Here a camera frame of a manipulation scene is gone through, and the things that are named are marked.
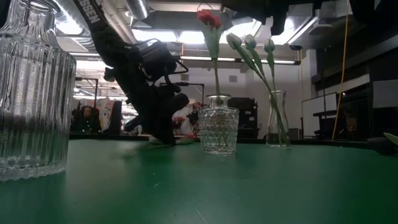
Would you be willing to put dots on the tall smooth glass vase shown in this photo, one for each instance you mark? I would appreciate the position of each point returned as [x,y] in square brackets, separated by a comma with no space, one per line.
[277,130]

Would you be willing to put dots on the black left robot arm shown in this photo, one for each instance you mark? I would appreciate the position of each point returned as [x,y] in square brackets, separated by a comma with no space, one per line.
[105,40]

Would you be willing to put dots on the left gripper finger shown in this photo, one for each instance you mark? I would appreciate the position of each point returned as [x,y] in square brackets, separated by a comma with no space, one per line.
[159,135]
[170,135]

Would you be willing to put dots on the white artificial tulip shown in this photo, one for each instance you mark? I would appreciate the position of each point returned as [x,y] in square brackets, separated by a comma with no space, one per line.
[269,45]
[233,40]

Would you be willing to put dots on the silver air duct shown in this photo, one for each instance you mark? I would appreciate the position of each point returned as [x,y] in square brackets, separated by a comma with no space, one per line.
[82,43]

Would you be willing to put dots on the red artificial tulip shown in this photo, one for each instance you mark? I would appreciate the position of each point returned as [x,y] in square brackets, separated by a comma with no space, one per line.
[186,140]
[209,17]

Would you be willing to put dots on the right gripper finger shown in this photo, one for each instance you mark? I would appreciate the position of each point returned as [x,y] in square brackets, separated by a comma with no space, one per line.
[263,16]
[279,23]

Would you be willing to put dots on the ribbed glass vase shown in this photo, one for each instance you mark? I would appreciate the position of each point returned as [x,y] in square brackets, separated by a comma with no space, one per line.
[34,109]

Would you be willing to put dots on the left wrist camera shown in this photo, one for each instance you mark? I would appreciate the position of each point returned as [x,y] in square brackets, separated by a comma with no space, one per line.
[158,59]

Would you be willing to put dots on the patterned fabric panel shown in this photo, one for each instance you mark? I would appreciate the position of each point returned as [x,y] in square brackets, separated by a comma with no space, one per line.
[105,112]

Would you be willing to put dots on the green artificial flower stem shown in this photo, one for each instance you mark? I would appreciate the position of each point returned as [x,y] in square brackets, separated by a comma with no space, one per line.
[250,41]

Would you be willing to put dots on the black gantry frame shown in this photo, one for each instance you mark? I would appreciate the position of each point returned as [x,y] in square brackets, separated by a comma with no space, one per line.
[192,83]

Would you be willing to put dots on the whiteboard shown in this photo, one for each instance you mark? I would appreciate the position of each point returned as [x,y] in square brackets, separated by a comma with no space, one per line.
[317,115]

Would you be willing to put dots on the black table border frame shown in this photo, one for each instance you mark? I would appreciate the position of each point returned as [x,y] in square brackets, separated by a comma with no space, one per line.
[304,142]

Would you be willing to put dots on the diamond-cut glass vase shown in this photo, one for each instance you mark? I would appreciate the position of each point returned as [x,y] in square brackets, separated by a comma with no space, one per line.
[217,130]

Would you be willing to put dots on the long ceiling light strip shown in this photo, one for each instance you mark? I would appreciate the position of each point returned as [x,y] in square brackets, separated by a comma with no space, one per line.
[199,58]

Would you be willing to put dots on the person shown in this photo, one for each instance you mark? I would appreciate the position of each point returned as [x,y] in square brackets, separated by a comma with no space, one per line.
[87,119]
[186,124]

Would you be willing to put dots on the green table mat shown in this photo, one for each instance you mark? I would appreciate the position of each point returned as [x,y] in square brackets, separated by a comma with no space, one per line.
[248,186]

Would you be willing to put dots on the black cabinet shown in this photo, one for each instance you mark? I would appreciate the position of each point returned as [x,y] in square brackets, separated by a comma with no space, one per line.
[247,118]

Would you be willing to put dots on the black artificial tulip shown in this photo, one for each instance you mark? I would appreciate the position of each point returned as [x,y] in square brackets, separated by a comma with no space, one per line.
[381,146]

